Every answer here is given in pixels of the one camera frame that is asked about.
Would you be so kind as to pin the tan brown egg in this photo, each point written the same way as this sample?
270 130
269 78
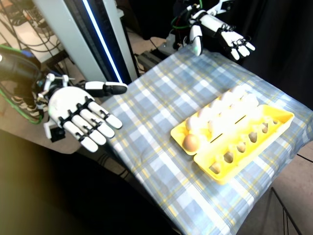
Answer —
192 142

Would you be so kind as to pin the grey column with blue light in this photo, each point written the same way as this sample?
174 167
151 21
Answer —
73 36

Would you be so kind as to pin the blue plaid tablecloth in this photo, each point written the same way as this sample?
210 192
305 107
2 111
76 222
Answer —
159 102

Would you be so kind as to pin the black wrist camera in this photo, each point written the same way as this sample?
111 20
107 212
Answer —
57 134

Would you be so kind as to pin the black metal frame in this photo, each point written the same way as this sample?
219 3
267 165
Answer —
281 203

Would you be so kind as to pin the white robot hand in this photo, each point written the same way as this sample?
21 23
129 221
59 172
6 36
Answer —
71 102
231 38

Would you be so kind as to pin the yellow egg carton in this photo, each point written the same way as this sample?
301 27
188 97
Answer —
244 151

